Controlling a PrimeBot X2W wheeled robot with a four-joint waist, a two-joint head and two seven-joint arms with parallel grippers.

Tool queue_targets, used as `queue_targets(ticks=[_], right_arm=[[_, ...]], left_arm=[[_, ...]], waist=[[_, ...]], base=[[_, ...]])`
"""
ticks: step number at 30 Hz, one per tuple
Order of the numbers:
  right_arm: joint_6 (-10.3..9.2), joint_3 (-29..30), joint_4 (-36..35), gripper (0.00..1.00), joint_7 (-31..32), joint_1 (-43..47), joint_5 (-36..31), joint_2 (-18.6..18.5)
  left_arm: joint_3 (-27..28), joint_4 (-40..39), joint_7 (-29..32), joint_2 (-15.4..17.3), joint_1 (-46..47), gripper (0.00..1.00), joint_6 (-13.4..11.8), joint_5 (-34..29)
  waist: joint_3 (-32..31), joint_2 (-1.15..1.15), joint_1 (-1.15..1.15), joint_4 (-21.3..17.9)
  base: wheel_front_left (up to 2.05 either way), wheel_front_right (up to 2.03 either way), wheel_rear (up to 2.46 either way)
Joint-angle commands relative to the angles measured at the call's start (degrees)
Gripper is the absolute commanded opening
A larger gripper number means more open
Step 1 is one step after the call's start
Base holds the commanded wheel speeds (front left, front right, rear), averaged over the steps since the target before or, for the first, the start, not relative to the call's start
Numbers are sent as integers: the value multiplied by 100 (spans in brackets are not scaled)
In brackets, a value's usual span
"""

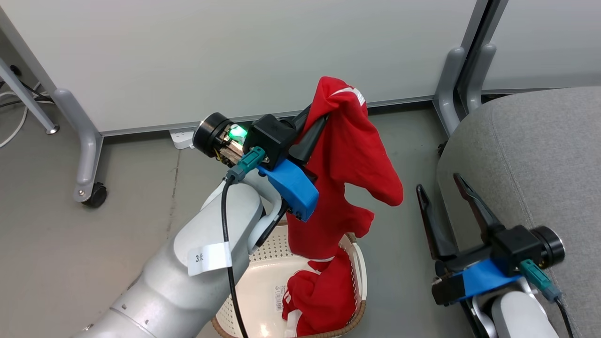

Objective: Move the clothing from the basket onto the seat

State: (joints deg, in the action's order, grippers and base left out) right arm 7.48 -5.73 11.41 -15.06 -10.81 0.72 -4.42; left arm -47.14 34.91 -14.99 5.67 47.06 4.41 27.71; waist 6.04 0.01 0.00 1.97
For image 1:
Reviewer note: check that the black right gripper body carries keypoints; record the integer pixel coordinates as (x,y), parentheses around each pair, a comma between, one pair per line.
(516,244)

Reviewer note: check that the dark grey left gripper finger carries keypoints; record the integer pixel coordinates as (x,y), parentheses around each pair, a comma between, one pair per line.
(301,119)
(307,141)

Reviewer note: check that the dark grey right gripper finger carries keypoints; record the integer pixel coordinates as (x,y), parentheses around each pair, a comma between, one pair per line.
(434,230)
(479,211)

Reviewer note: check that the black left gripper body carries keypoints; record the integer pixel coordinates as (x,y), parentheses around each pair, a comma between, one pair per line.
(270,136)

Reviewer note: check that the red garment with white trim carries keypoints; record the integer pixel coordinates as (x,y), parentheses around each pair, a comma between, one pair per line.
(347,159)

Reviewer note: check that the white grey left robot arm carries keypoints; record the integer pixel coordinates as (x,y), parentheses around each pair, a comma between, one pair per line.
(164,291)

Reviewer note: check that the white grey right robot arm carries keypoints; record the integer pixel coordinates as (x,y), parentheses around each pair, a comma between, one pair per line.
(516,317)

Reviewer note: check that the white paper label on arm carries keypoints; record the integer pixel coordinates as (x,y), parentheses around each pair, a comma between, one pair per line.
(209,258)

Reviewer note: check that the grey fabric sofa seat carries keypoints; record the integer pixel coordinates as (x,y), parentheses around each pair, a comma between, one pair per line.
(540,164)

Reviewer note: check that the white perforated laundry basket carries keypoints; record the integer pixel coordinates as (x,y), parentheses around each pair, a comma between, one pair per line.
(256,286)

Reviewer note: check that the barcode sticker in basket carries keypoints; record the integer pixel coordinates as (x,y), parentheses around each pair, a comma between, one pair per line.
(280,298)

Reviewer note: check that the white power strip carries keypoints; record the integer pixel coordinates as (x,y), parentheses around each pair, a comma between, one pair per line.
(182,137)

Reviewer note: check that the narrow white partition panel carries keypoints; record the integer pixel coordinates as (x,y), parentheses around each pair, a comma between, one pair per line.
(544,42)

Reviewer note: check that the grey metal table leg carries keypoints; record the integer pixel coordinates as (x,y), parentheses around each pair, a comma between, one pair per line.
(28,98)

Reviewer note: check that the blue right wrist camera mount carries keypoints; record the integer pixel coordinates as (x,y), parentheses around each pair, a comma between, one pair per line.
(483,277)

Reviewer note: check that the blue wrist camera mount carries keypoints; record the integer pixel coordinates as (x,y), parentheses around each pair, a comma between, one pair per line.
(293,188)
(483,277)

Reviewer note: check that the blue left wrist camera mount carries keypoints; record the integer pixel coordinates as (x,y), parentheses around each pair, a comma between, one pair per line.
(293,188)

